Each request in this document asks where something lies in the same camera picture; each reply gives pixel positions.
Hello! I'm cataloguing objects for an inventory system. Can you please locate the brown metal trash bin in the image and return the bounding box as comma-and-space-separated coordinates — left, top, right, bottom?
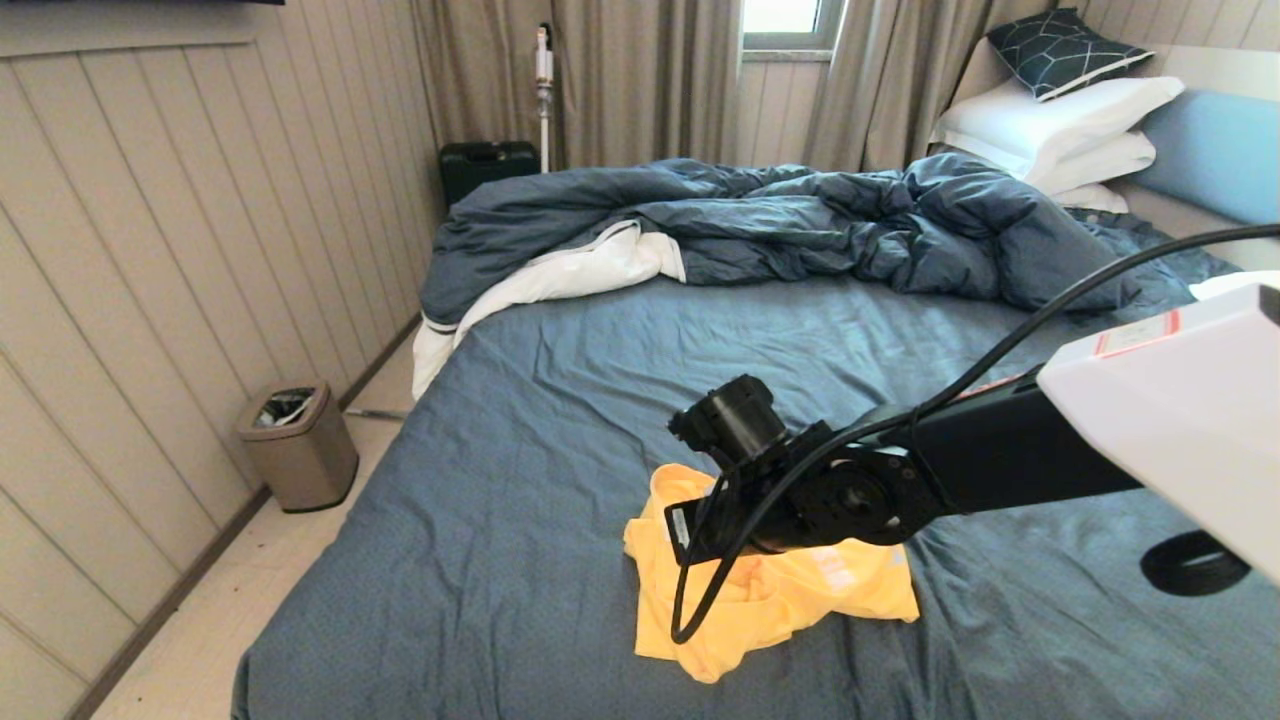
235, 382, 359, 514

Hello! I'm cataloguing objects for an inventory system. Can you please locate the dark blue bed sheet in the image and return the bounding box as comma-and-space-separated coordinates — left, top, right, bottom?
232, 207, 1280, 720

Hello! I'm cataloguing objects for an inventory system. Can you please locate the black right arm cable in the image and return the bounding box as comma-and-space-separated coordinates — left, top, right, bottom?
670, 224, 1280, 646

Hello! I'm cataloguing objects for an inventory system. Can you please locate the light blue headboard pad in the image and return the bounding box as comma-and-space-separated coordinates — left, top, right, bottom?
1133, 89, 1280, 229

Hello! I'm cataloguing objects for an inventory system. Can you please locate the large white pillow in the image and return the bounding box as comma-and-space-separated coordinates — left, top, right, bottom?
930, 75, 1187, 184

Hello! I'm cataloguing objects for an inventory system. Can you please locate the crumpled dark blue duvet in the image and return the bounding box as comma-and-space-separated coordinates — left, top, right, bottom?
418, 152, 1143, 329

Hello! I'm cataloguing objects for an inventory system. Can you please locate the dark green hard case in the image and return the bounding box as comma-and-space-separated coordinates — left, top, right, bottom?
438, 141, 541, 211

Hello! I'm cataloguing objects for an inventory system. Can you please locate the wide beige curtain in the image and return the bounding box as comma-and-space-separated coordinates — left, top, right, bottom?
408, 0, 741, 173

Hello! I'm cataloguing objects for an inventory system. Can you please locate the white stick vacuum cleaner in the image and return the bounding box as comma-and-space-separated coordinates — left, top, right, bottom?
533, 24, 556, 175

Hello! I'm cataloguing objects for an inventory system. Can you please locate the small white pillow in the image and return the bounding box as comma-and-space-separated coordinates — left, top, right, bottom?
1048, 182, 1131, 214

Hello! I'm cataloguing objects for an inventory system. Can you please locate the dark geometric pattern cushion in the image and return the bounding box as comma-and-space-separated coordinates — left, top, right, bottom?
986, 8, 1156, 103

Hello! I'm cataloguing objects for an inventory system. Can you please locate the narrow beige curtain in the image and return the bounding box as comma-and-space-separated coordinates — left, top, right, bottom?
800, 0, 1056, 175

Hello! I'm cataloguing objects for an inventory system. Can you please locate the window with grey frame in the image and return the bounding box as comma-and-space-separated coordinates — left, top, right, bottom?
738, 0, 846, 55

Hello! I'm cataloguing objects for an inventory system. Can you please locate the white duvet lining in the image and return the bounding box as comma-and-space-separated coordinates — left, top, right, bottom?
411, 220, 687, 403

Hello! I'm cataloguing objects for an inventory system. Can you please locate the yellow t-shirt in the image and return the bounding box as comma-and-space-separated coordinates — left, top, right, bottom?
624, 463, 921, 685

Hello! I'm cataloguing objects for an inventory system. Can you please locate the flat white pillow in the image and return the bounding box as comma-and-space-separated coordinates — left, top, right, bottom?
1020, 130, 1158, 197

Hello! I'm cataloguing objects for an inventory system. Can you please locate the beige headboard frame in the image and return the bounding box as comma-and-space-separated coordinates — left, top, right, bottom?
945, 38, 1280, 271

